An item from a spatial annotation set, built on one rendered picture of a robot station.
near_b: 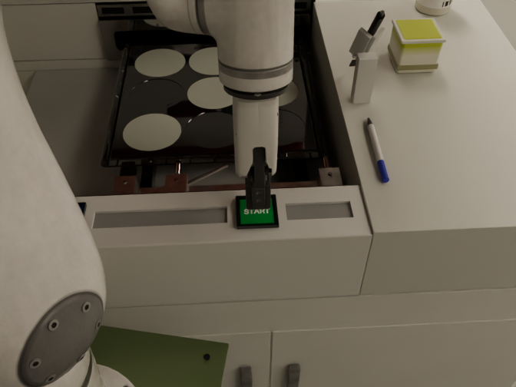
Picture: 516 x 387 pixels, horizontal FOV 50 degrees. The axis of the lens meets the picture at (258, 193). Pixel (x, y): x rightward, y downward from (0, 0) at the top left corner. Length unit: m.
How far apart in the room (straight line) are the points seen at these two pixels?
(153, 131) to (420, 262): 0.49
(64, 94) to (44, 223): 0.91
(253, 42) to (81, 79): 0.75
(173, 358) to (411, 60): 0.62
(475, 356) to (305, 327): 0.33
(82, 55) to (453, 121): 0.79
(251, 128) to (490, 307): 0.52
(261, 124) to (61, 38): 0.75
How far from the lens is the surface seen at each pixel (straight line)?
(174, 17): 0.62
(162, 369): 0.78
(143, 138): 0.98
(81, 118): 1.18
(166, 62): 1.16
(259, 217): 0.74
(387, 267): 0.81
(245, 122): 0.62
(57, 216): 0.37
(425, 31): 1.02
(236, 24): 0.59
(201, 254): 0.74
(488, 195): 0.83
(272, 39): 0.59
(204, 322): 0.88
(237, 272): 0.78
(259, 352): 0.97
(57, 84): 1.30
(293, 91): 1.07
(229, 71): 0.61
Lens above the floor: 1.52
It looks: 46 degrees down
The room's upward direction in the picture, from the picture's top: straight up
